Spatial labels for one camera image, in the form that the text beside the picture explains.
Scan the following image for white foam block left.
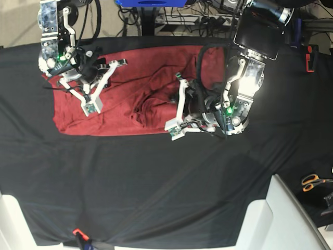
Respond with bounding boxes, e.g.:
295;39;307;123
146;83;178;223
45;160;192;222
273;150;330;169
1;194;37;249

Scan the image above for maroon long-sleeve T-shirt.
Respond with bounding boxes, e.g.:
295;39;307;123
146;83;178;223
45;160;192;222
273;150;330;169
41;45;227;138

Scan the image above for blue plastic bin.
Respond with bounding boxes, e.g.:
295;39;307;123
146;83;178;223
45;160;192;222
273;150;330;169
116;0;187;8

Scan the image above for black metal tool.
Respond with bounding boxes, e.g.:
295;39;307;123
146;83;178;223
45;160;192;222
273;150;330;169
321;193;333;216

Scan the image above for orange black clamp right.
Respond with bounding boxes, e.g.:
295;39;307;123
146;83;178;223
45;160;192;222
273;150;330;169
305;44;319;73

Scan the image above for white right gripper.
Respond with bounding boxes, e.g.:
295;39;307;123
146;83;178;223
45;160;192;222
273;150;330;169
59;59;127;116

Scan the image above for black table cloth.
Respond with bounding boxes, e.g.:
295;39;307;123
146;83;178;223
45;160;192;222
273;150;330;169
1;36;332;249

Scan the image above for orange black clamp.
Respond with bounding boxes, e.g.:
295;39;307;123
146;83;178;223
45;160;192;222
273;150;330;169
72;229;94;250
305;44;319;73

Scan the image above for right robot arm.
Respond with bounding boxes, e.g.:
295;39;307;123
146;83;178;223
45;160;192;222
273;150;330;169
37;0;127;116

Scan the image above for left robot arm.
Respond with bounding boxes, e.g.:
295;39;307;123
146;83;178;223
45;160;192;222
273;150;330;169
164;1;294;141

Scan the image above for black stand post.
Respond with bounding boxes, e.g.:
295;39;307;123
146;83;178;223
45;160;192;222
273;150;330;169
139;7;160;36

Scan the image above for blue clamp handle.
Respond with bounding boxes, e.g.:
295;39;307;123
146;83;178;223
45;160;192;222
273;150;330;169
290;18;302;48

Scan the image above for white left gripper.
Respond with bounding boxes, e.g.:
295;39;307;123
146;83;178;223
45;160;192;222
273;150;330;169
164;72;216;141

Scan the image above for yellow-handled scissors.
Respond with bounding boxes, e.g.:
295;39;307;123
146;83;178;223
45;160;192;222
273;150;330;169
301;174;332;192

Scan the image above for orange black clamp bottom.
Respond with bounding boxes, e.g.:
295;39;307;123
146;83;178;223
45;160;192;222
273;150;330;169
72;229;94;250

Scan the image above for white power strip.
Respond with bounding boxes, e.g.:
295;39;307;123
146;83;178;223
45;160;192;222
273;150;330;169
155;13;232;26

